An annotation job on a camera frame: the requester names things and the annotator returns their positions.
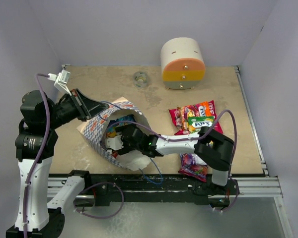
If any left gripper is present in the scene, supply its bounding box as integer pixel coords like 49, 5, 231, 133
45, 87, 109, 128

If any checkered paper bag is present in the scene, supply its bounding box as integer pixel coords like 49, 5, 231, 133
77, 97, 156, 173

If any pink REAL crisps bag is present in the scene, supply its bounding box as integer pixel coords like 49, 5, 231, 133
169, 100, 217, 135

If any purple snack packet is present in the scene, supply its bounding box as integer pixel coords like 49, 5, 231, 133
178, 153, 208, 182

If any green Fox's candy bag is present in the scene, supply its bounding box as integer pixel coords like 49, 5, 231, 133
188, 116, 214, 133

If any orange snack packet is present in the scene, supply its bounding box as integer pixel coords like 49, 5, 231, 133
198, 101, 216, 117

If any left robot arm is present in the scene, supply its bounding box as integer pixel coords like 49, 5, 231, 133
5, 89, 109, 238

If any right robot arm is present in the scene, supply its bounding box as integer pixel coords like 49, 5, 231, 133
114, 124, 236, 194

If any blue snack bag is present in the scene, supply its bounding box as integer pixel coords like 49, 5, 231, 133
105, 115, 135, 138

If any red small candy packet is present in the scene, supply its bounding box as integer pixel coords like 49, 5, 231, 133
106, 149, 119, 159

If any white mini drawer cabinet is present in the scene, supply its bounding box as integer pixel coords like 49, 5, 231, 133
160, 37, 206, 90

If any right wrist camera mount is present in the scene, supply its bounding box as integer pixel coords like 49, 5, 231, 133
105, 135, 124, 151

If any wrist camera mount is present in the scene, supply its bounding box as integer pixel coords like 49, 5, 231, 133
48, 69, 71, 95
105, 135, 124, 151

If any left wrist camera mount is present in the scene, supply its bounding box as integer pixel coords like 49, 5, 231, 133
48, 69, 71, 95

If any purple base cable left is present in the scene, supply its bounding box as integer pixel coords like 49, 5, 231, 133
73, 181, 125, 219

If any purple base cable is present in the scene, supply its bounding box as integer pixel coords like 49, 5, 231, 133
212, 178, 240, 213
73, 181, 125, 219

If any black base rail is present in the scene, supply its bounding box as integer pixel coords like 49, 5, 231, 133
76, 174, 239, 207

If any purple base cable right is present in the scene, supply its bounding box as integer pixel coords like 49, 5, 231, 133
212, 178, 240, 213

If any aluminium frame rail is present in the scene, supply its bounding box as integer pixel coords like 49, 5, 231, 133
47, 178, 283, 201

